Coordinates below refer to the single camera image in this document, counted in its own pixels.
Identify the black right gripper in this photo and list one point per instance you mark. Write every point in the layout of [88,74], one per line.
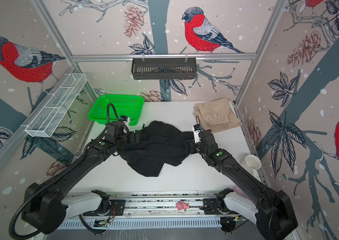
[192,145]

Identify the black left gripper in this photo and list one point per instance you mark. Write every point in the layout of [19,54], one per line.
[132,139]

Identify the black shorts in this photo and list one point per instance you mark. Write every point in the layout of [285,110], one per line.
[159,144]

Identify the beige drawstring shorts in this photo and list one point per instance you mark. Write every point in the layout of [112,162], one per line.
[216,116]

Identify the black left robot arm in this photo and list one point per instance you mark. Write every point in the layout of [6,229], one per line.
[44,208]

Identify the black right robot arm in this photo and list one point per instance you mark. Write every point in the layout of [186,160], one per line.
[271,211]

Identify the green plastic perforated basket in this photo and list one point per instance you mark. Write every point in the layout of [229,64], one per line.
[125,105]

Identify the white mug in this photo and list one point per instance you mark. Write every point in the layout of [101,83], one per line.
[254,163]

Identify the pink cloth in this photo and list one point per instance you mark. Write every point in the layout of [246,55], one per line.
[239,191]

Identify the pink toy figure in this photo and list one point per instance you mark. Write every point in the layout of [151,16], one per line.
[182,206]

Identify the black hanging slotted basket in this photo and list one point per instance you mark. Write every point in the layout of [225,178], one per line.
[164,69]

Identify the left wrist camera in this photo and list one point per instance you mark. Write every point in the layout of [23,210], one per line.
[125,120]

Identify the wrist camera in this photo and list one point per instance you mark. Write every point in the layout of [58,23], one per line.
[125,120]
[196,130]

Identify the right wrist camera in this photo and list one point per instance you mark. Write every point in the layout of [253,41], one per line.
[196,130]

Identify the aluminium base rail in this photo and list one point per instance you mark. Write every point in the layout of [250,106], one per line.
[155,210]

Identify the white wire mesh shelf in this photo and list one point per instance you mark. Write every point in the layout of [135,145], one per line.
[58,103]

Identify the horizontal aluminium rail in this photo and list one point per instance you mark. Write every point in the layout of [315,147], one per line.
[126,58]

